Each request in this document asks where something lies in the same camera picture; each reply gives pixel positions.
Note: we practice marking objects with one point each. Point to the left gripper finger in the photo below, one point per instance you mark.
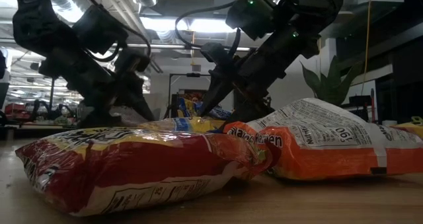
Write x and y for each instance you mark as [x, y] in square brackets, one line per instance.
[97, 113]
[132, 92]

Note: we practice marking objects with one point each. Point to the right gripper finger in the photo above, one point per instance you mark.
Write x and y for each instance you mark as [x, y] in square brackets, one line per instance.
[251, 106]
[218, 88]

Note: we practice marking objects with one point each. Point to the blue Maruchan noodle pack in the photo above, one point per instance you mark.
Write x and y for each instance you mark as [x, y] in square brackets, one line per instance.
[218, 113]
[188, 105]
[185, 124]

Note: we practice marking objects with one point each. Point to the red Maruchan noodle pack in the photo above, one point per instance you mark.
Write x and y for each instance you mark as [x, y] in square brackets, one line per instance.
[132, 171]
[409, 129]

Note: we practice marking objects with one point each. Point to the orange Maruchan noodle pack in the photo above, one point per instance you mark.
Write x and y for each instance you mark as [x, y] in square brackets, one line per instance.
[330, 151]

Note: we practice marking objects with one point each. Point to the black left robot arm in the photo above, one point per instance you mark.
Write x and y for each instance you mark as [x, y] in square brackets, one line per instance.
[39, 25]

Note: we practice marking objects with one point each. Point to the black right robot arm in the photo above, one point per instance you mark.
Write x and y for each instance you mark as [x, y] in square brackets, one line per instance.
[314, 12]

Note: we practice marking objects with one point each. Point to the long linear ceiling light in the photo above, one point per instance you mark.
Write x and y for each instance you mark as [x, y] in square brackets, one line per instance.
[158, 46]

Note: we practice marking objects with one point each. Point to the bright ceiling light panel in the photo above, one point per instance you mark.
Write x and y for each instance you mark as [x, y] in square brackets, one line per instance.
[205, 25]

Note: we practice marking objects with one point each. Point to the green plant in white pot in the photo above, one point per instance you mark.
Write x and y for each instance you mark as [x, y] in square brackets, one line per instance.
[330, 85]

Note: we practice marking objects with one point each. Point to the red storage bin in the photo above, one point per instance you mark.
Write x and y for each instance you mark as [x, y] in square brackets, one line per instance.
[15, 110]

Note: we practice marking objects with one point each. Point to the black mesh crate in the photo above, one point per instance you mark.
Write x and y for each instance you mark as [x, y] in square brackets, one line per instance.
[358, 101]

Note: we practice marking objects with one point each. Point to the red pole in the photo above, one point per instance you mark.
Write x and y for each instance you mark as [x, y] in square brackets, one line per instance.
[373, 105]

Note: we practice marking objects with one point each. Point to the black gantry frame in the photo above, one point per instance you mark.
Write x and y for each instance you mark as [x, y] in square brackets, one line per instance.
[193, 74]
[52, 98]

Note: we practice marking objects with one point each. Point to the small grey wall box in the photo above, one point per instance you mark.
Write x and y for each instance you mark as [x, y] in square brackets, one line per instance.
[196, 68]

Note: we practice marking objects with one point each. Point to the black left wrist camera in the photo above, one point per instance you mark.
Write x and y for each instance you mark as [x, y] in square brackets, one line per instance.
[99, 29]

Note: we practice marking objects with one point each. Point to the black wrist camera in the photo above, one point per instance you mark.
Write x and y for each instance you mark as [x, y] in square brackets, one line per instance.
[251, 16]
[99, 29]

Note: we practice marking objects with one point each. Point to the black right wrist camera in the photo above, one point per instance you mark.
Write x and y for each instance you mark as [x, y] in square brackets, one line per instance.
[251, 16]

